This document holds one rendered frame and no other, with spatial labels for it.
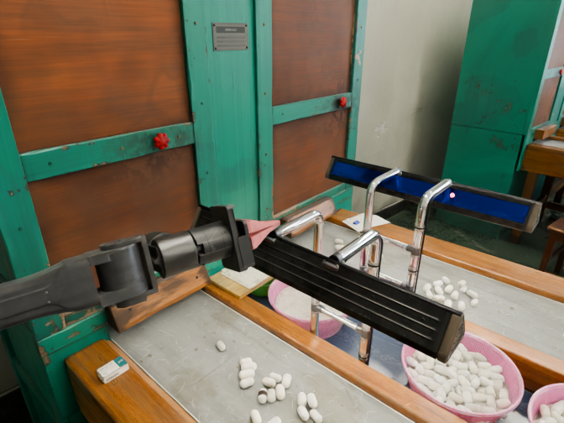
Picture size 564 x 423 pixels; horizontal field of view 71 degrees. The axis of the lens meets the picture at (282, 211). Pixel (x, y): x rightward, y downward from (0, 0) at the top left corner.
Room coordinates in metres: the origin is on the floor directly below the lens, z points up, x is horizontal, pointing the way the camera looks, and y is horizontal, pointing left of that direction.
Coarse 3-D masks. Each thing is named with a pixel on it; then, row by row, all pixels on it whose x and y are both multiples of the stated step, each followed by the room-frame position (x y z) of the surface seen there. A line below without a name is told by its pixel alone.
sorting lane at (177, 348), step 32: (160, 320) 0.90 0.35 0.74; (192, 320) 0.90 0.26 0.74; (224, 320) 0.90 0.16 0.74; (128, 352) 0.78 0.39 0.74; (160, 352) 0.78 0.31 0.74; (192, 352) 0.78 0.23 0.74; (224, 352) 0.78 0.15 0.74; (256, 352) 0.78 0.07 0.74; (288, 352) 0.77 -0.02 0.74; (160, 384) 0.67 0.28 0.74; (192, 384) 0.67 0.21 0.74; (224, 384) 0.67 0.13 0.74; (256, 384) 0.67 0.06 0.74; (320, 384) 0.67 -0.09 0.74; (352, 384) 0.67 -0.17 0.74; (192, 416) 0.59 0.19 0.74; (224, 416) 0.59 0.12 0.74; (288, 416) 0.59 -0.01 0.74; (352, 416) 0.59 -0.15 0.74; (384, 416) 0.59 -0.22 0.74
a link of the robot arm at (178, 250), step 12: (156, 240) 0.48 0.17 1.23; (168, 240) 0.48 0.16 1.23; (180, 240) 0.48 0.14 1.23; (192, 240) 0.49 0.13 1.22; (156, 252) 0.47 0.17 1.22; (168, 252) 0.46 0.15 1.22; (180, 252) 0.47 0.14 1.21; (192, 252) 0.48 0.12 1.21; (156, 264) 0.47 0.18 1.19; (168, 264) 0.46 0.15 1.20; (180, 264) 0.47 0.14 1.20; (192, 264) 0.48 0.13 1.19; (168, 276) 0.46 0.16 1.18
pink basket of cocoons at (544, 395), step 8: (552, 384) 0.65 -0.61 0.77; (560, 384) 0.65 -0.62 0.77; (536, 392) 0.63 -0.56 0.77; (544, 392) 0.63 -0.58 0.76; (552, 392) 0.64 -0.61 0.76; (560, 392) 0.64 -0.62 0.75; (536, 400) 0.62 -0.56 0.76; (544, 400) 0.63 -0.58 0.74; (552, 400) 0.63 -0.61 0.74; (528, 408) 0.59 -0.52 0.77; (536, 408) 0.61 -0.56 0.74; (528, 416) 0.57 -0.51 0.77
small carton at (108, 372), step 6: (114, 360) 0.70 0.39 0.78; (120, 360) 0.70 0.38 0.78; (102, 366) 0.69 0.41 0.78; (108, 366) 0.69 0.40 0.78; (114, 366) 0.69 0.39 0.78; (120, 366) 0.69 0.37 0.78; (126, 366) 0.69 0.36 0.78; (102, 372) 0.67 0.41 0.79; (108, 372) 0.67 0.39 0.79; (114, 372) 0.67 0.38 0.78; (120, 372) 0.68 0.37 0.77; (102, 378) 0.65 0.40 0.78; (108, 378) 0.66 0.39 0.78; (114, 378) 0.67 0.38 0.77
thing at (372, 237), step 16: (288, 224) 0.75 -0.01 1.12; (304, 224) 0.78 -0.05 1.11; (320, 224) 0.83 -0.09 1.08; (272, 240) 0.70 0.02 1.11; (320, 240) 0.83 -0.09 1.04; (368, 240) 0.69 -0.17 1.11; (336, 256) 0.62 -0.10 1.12; (352, 256) 0.64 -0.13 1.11; (368, 272) 0.73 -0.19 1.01; (320, 304) 0.84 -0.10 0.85; (336, 320) 0.79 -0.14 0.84; (368, 336) 0.73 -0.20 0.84; (368, 352) 0.73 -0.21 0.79
